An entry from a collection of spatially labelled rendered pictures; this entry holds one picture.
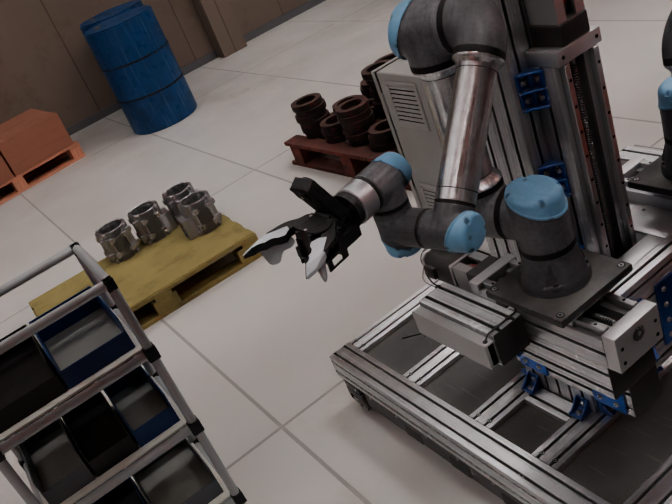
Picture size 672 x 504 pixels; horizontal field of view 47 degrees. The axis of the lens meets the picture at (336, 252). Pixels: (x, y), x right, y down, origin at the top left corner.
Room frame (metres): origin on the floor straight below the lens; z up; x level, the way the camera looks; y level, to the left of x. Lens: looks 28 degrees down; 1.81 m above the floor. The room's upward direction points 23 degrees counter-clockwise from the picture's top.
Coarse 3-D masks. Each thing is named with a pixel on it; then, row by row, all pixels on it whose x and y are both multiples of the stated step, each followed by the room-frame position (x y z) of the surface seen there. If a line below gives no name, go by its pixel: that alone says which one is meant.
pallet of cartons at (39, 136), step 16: (32, 112) 7.51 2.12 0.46; (48, 112) 7.21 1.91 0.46; (0, 128) 7.40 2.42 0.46; (16, 128) 7.10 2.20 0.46; (32, 128) 6.93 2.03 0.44; (48, 128) 6.99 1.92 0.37; (64, 128) 7.05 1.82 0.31; (0, 144) 6.78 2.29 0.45; (16, 144) 6.84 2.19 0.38; (32, 144) 6.89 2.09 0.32; (48, 144) 6.95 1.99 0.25; (64, 144) 7.01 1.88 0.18; (0, 160) 6.73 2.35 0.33; (16, 160) 6.80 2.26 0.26; (32, 160) 6.86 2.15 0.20; (48, 160) 6.91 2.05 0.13; (0, 176) 6.70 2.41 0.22; (16, 176) 6.76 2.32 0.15; (48, 176) 6.87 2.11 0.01; (0, 192) 7.01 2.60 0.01; (16, 192) 6.74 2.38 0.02
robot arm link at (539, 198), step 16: (528, 176) 1.42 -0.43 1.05; (544, 176) 1.40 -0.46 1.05; (512, 192) 1.38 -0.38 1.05; (528, 192) 1.36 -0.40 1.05; (544, 192) 1.35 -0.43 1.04; (560, 192) 1.34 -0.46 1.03; (496, 208) 1.40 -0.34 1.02; (512, 208) 1.36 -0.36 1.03; (528, 208) 1.33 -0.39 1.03; (544, 208) 1.32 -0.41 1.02; (560, 208) 1.32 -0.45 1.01; (496, 224) 1.39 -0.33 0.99; (512, 224) 1.36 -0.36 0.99; (528, 224) 1.33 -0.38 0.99; (544, 224) 1.32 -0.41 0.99; (560, 224) 1.32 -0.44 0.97; (528, 240) 1.34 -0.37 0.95; (544, 240) 1.32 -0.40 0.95; (560, 240) 1.32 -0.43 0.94
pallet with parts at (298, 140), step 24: (312, 96) 4.77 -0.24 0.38; (360, 96) 4.38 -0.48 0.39; (312, 120) 4.62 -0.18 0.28; (336, 120) 4.57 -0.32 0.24; (360, 120) 4.20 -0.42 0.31; (384, 120) 4.15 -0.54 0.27; (288, 144) 4.75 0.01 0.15; (312, 144) 4.55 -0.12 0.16; (336, 144) 4.39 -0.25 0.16; (360, 144) 4.21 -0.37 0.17; (384, 144) 4.00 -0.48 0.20; (312, 168) 4.59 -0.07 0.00; (336, 168) 4.39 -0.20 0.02; (360, 168) 4.19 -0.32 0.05
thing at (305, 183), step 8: (296, 184) 1.20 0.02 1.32; (304, 184) 1.19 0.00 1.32; (312, 184) 1.19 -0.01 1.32; (296, 192) 1.20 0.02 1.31; (304, 192) 1.19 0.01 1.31; (312, 192) 1.19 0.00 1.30; (320, 192) 1.20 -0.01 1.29; (304, 200) 1.22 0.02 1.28; (312, 200) 1.20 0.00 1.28; (320, 200) 1.19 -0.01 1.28; (328, 200) 1.21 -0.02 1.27; (336, 200) 1.22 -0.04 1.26; (320, 208) 1.22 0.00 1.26; (328, 208) 1.20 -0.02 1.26; (336, 208) 1.21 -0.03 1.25; (344, 208) 1.23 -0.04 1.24; (336, 216) 1.22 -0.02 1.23
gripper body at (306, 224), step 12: (348, 204) 1.24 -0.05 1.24; (312, 216) 1.22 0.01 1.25; (324, 216) 1.21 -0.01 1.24; (348, 216) 1.24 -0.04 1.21; (360, 216) 1.22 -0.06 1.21; (300, 228) 1.20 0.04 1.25; (312, 228) 1.18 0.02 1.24; (324, 228) 1.17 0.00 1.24; (336, 228) 1.18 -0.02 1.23; (348, 228) 1.23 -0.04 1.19; (300, 240) 1.21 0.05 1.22; (312, 240) 1.17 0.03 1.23; (348, 240) 1.22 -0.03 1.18; (300, 252) 1.21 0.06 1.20; (336, 252) 1.21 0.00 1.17; (336, 264) 1.18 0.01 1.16
